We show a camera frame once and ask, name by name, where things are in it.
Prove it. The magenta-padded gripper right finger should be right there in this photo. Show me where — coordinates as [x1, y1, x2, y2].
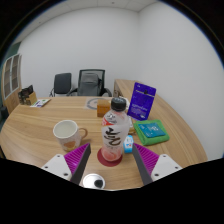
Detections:
[131, 142, 184, 186]

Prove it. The wooden glass-door cabinet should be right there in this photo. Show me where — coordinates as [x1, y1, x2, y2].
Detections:
[1, 53, 24, 114]

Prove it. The white ceramic mug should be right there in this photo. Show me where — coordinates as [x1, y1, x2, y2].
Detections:
[52, 119, 89, 153]

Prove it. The black leather armchair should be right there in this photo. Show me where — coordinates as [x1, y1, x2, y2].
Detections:
[0, 105, 10, 131]

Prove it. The grey mesh office chair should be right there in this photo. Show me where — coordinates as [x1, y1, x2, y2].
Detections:
[66, 68, 113, 98]

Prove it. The flat teal box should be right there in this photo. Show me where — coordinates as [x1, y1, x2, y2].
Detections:
[139, 122, 167, 139]

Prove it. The folded green cloth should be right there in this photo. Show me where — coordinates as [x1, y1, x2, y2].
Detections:
[133, 119, 171, 147]

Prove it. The purple standing package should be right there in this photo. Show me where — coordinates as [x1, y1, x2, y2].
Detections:
[126, 81, 157, 121]

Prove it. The clear pink drink bottle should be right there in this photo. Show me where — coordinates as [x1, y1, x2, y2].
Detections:
[100, 96, 130, 163]

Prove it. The dark brown open carton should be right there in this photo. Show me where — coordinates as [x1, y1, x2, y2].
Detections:
[18, 84, 38, 107]

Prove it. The orange-brown cardboard box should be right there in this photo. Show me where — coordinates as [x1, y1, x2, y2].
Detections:
[96, 99, 112, 118]

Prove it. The white green printed leaflet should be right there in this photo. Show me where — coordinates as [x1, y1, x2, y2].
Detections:
[29, 97, 52, 108]

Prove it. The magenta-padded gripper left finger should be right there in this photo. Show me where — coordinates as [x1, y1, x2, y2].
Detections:
[41, 142, 92, 185]

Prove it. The flat round red coaster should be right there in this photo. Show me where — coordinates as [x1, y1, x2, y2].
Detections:
[96, 148, 124, 167]

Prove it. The small round white black-centred object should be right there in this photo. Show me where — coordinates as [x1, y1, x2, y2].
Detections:
[82, 172, 106, 190]

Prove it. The small light blue box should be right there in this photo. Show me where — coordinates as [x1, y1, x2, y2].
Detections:
[123, 134, 135, 154]

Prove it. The black office chair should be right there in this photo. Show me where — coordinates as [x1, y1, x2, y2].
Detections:
[49, 72, 73, 98]

